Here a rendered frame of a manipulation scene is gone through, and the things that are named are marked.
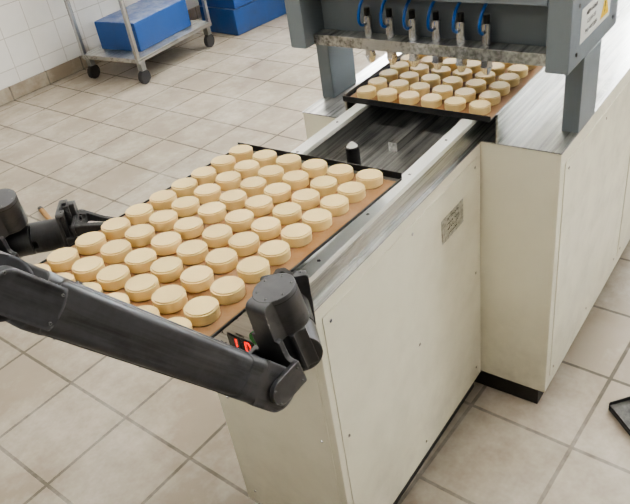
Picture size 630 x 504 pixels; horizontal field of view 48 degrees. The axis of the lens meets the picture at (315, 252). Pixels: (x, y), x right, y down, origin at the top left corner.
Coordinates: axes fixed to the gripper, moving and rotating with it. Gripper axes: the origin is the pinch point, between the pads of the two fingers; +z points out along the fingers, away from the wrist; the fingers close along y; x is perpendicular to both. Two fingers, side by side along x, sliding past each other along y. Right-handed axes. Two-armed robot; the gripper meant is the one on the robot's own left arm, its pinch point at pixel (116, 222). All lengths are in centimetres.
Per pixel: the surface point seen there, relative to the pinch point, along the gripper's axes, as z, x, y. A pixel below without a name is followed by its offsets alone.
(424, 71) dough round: 77, -59, 3
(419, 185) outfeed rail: 60, -10, 9
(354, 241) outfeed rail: 41.8, 7.5, 8.8
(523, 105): 94, -37, 7
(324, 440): 30, 16, 49
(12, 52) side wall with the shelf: -110, -394, 59
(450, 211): 69, -17, 22
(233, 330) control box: 16.7, 7.8, 23.2
